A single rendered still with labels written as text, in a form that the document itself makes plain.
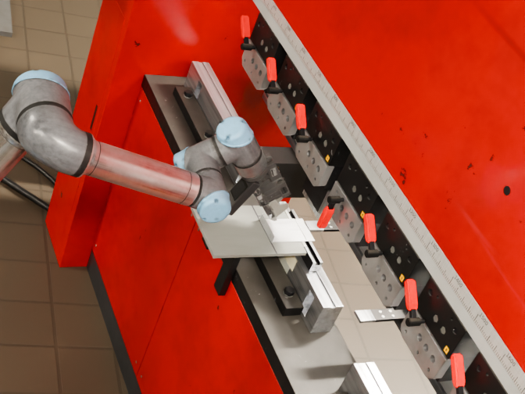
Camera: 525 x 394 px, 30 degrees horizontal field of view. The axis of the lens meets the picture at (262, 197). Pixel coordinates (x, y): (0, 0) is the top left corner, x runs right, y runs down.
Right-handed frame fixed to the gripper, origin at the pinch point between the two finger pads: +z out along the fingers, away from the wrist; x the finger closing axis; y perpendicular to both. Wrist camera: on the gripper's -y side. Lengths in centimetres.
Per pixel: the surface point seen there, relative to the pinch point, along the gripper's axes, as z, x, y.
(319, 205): 0.3, -3.9, 12.2
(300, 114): -17.6, 10.0, 18.5
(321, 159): -11.8, -0.9, 17.7
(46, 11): 92, 264, -53
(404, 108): -34, -19, 37
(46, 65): 86, 216, -61
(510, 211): -38, -57, 40
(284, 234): 6.7, -1.4, 1.0
